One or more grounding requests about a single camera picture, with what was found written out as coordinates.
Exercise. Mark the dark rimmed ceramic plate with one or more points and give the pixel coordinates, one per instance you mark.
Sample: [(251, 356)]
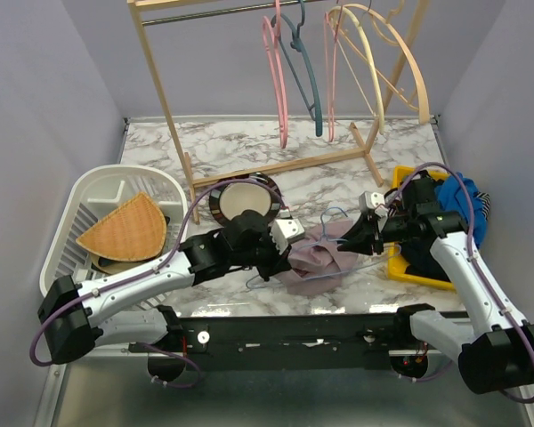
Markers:
[(230, 200)]

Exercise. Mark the light blue wire hanger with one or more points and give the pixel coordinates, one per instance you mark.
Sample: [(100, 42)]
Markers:
[(331, 214)]

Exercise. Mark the blue garment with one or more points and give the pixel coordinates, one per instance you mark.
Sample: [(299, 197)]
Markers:
[(459, 198)]

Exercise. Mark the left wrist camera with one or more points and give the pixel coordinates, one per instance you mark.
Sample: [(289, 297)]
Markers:
[(285, 232)]

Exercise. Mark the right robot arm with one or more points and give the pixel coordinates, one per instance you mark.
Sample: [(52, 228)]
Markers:
[(496, 352)]

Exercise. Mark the cream plastic hanger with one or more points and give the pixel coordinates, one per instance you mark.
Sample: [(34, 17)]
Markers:
[(339, 15)]

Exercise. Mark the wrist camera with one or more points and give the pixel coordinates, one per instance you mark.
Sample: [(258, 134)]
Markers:
[(285, 232), (372, 205)]

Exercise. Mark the thin pink hanger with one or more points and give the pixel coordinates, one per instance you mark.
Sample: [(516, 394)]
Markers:
[(330, 43)]

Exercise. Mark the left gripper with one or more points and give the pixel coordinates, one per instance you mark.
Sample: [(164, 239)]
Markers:
[(278, 264)]

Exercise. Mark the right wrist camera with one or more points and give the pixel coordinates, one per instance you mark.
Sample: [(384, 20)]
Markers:
[(372, 205)]

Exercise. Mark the dark navy garment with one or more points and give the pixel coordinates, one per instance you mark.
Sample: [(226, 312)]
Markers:
[(420, 261)]

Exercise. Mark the mauve tank top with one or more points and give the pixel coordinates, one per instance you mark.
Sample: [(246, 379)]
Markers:
[(317, 266)]

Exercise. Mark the pink plastic hanger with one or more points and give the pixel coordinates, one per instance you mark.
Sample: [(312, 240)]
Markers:
[(271, 33)]

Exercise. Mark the striped black white garment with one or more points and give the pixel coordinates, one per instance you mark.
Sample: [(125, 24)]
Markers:
[(484, 198)]

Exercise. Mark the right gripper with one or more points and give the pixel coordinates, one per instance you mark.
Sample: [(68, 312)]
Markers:
[(366, 230)]

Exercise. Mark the woven wicker fan tray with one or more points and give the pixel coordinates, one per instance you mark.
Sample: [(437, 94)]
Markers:
[(134, 232)]

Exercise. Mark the white plastic dish rack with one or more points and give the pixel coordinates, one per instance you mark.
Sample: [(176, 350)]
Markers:
[(96, 194)]

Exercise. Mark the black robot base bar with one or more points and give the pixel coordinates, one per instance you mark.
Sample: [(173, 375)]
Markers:
[(331, 341)]

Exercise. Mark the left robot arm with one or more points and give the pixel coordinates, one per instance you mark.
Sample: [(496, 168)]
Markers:
[(77, 317)]

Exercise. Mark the wooden curved hanger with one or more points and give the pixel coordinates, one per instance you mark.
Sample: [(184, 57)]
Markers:
[(418, 101)]

